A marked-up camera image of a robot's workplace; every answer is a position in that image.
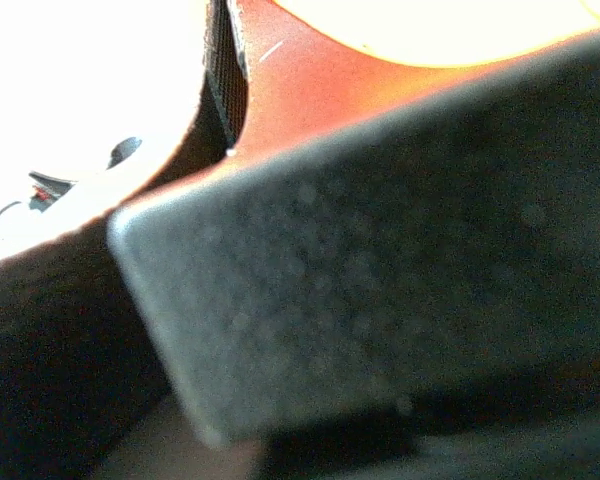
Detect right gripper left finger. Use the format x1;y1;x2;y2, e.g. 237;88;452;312
0;1;244;479

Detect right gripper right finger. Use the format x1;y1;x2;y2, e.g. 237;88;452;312
107;0;600;449

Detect orange t shirt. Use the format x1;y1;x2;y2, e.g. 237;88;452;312
274;0;600;69

